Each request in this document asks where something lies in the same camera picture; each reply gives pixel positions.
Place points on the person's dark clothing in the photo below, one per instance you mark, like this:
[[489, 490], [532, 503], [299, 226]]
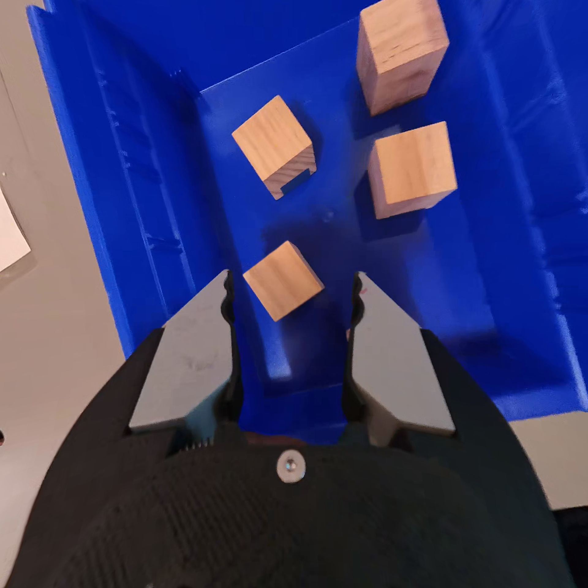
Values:
[[574, 551]]

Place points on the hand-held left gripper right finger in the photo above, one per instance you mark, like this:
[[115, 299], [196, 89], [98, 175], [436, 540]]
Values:
[[395, 367]]

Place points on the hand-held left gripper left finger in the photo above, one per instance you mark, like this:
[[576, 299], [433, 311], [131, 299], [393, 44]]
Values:
[[193, 363]]

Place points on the wooden cube with blue tape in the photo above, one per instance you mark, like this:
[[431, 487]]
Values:
[[399, 50], [273, 135], [282, 280], [413, 170]]

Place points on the blue plastic bin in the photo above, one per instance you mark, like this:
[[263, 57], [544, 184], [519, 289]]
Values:
[[413, 285]]

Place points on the white paper sheet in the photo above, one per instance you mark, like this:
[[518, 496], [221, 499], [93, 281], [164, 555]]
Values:
[[9, 229]]

